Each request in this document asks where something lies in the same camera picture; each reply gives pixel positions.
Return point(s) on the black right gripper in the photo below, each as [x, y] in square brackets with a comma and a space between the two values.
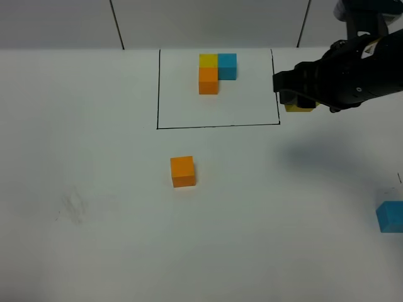
[346, 76]

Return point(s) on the template blue cube block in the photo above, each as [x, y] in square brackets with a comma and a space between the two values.
[227, 66]

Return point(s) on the template orange cube block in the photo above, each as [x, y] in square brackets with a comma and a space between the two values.
[208, 80]

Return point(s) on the template yellow cube block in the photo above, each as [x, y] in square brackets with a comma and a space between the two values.
[208, 60]

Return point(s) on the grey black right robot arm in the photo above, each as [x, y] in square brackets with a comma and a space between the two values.
[389, 58]

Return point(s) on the loose blue cube block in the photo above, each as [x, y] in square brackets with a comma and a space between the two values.
[390, 217]

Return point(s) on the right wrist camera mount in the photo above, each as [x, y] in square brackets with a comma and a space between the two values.
[367, 17]

